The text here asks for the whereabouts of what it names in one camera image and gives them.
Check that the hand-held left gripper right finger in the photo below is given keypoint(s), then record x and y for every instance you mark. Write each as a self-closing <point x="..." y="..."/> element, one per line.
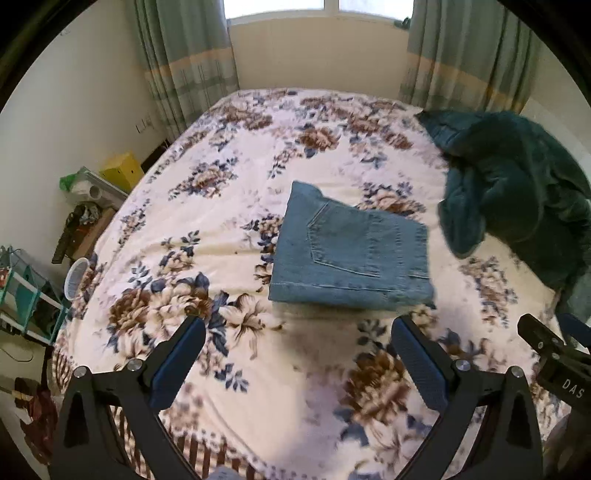
<point x="418" y="364"/>

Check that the floral blanket with checkered border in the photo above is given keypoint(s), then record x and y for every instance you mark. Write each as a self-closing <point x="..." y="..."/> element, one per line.
<point x="207" y="230"/>

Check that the teal shelf rack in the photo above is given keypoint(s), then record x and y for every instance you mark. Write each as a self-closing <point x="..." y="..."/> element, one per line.
<point x="27" y="295"/>

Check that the green plastic bag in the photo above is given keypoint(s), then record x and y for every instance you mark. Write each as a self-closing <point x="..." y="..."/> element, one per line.
<point x="69" y="182"/>

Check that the wall outlet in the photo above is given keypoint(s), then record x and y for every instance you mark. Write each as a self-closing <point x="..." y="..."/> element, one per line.
<point x="144" y="124"/>

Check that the yellow box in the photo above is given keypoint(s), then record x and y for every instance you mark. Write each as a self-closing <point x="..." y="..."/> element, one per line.
<point x="122" y="173"/>

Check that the gray folded towel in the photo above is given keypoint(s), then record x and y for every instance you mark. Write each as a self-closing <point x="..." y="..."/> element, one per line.
<point x="314" y="313"/>

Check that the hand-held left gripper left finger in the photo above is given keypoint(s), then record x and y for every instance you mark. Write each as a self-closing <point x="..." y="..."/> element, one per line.
<point x="178" y="364"/>

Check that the dark red cloth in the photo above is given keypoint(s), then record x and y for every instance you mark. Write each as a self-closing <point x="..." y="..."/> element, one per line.
<point x="39" y="415"/>

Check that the window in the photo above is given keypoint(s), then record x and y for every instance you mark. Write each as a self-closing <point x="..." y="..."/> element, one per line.
<point x="277" y="7"/>

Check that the small white fan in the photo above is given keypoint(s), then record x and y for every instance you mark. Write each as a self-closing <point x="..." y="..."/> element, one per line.
<point x="76" y="279"/>

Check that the folded faded denim garment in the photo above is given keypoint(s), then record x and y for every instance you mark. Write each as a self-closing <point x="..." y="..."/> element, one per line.
<point x="579" y="297"/>

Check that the wooden side table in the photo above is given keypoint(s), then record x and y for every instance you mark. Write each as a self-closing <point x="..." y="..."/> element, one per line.
<point x="94" y="230"/>

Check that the blue denim pants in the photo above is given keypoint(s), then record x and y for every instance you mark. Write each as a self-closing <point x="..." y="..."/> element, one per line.
<point x="351" y="244"/>

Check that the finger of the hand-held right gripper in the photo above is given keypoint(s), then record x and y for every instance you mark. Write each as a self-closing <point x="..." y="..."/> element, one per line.
<point x="577" y="330"/>
<point x="538" y="339"/>

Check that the clear plastic container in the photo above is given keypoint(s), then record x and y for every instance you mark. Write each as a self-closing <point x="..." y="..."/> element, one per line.
<point x="99" y="191"/>

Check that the green striped curtain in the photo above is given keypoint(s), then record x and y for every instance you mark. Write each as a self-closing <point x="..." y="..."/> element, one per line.
<point x="184" y="60"/>
<point x="466" y="50"/>

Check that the dark green fleece blanket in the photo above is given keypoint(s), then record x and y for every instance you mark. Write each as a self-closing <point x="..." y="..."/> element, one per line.
<point x="508" y="184"/>

